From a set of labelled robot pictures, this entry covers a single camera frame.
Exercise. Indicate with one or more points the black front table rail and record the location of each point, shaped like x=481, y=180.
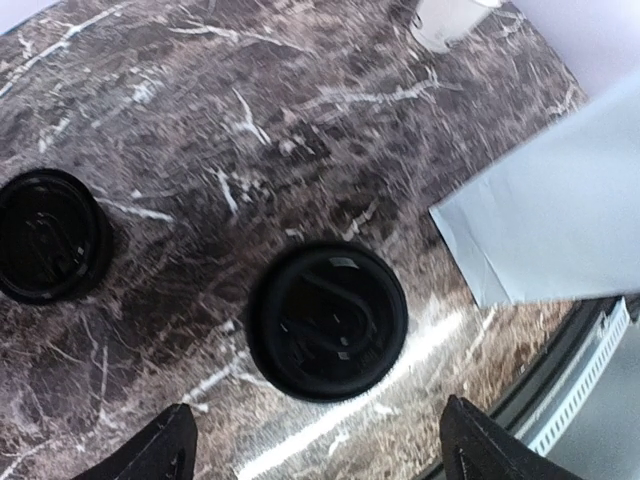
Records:
x=517, y=405

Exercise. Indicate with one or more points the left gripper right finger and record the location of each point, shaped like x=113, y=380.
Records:
x=474, y=447

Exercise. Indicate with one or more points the white paper bag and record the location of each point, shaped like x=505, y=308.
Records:
x=558, y=217

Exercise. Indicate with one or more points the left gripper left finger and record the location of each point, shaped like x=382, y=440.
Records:
x=164, y=449

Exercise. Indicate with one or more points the white slotted cable duct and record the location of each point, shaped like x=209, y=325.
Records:
x=568, y=394

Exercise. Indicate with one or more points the white cup holding straws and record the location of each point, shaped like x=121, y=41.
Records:
x=438, y=23

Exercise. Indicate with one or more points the stack of black lids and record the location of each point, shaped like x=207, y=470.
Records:
x=56, y=240

